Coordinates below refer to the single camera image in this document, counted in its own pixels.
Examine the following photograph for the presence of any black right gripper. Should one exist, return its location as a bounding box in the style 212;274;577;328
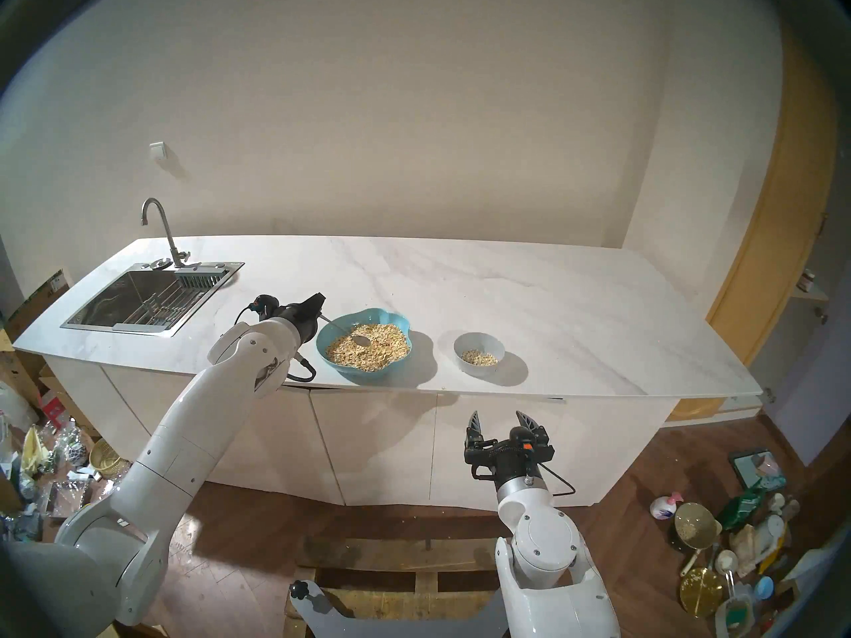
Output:
464;411;556;481

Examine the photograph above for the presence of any large oat cereal pile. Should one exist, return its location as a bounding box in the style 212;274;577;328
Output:
326;323;410;372

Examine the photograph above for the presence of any brown cardboard box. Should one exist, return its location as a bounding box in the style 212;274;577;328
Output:
0;268;74;405

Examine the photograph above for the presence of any yellow snack bag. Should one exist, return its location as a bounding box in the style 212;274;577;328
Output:
20;425;51;475

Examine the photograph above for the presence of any stainless steel sink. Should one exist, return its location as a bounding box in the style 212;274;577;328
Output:
61;261;245;338

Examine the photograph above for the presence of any dark framed picture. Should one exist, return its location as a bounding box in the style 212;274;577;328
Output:
728;449;782;488

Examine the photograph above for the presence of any blue flower-shaped bowl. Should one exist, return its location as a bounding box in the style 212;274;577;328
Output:
315;308;413;383

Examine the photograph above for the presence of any wooden pallet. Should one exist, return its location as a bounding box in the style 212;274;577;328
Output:
296;534;506;621

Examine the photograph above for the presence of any olive round colander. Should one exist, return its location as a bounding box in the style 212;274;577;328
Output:
673;502;722;551

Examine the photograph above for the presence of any white tub green content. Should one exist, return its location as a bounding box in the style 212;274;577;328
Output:
715;593;755;637

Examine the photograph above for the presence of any lilac door leaf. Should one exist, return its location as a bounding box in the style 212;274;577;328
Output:
765;324;851;465

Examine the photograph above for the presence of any yellow wooden door frame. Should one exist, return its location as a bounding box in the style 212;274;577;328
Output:
668;32;835;421

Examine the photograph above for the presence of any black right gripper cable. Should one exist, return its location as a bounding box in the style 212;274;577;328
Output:
539;463;576;499

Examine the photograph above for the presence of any metal sink drain rack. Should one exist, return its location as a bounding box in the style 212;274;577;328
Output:
116;291;210;330

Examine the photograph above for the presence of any metal spoon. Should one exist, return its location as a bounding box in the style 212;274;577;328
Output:
319;316;372;347

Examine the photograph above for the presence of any green foil bag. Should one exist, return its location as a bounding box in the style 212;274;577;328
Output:
715;474;785;531

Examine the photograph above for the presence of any round wicker basket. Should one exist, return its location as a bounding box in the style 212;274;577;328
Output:
88;437;130;477

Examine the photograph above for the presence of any small pale grey bowl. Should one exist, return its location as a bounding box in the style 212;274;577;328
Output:
454;332;506;377

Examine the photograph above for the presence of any curved metal faucet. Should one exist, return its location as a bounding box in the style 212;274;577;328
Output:
140;198;191;268

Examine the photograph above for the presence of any golden round plate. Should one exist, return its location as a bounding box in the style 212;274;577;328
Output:
679;567;725;619

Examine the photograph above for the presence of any white counter cabinet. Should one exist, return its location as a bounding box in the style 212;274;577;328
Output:
43;354;679;511

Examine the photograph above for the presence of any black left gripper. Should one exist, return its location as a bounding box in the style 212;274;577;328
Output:
253;292;327;344

